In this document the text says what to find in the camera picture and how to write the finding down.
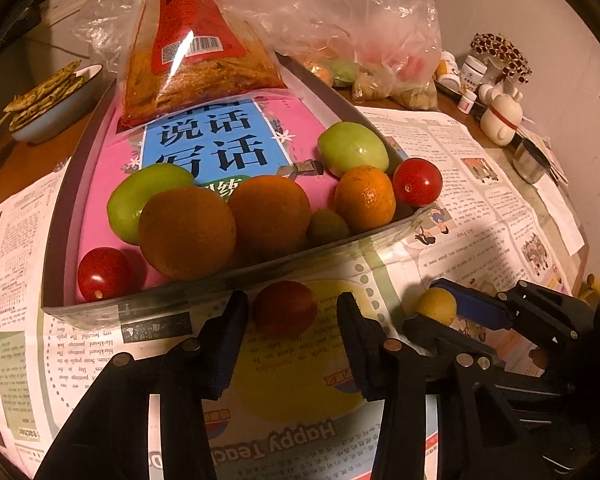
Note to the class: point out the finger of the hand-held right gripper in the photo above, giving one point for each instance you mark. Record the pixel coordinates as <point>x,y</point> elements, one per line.
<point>430,335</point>
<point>480,305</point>

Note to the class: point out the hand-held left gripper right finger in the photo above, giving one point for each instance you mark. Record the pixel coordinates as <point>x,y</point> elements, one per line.
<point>362,350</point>

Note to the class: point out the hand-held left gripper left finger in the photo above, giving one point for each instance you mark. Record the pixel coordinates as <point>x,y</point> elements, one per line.
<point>230,340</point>

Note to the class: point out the small yellow-green fruit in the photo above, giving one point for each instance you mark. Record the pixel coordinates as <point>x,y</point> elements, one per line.
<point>327,227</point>
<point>435,306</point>

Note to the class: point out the red cherry tomato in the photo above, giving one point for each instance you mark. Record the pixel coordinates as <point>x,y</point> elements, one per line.
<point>285,308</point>
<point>417,181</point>
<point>102,274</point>

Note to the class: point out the large green jujube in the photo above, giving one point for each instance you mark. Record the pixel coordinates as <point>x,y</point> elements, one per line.
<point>140,195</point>

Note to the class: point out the small green jujube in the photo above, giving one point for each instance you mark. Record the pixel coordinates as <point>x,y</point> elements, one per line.
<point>352,147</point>

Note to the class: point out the pile of small yellowish fruits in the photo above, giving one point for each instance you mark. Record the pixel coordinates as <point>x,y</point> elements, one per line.
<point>380,87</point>

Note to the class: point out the newspaper sheet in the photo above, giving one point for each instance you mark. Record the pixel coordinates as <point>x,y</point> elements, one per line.
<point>480,210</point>

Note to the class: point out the white paper sheet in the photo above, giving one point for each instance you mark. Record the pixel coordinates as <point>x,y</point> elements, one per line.
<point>560,215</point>

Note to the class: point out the steel cup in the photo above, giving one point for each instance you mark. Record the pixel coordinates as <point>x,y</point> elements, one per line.
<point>530,162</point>

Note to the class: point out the white gourd-shaped jar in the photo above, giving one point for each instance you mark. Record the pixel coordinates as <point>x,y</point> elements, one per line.
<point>500,117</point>

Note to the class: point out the small white pill bottle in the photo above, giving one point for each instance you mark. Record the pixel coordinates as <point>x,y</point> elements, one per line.
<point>466,102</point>

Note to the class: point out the pink book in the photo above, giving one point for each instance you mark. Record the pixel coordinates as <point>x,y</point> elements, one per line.
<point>120,155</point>

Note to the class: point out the white medicine bottle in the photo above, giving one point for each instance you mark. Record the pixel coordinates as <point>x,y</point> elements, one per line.
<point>472,72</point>
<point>450,67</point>

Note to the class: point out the red label snack bag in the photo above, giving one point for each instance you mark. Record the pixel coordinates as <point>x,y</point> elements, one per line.
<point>180,85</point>

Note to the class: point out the bagged green jujube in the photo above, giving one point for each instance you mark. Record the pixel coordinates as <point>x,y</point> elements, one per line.
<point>345,72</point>

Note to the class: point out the light blue enamel bowl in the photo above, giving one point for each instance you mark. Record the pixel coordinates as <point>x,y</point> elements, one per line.
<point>65,110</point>

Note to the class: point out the bagged orange mandarin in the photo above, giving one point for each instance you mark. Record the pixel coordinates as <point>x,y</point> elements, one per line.
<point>320,69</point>

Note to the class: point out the stack of scallion pancakes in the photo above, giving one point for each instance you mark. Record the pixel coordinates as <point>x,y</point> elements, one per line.
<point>40,95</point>

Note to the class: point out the clear plastic bag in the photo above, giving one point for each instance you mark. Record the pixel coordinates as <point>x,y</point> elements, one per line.
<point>330,10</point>

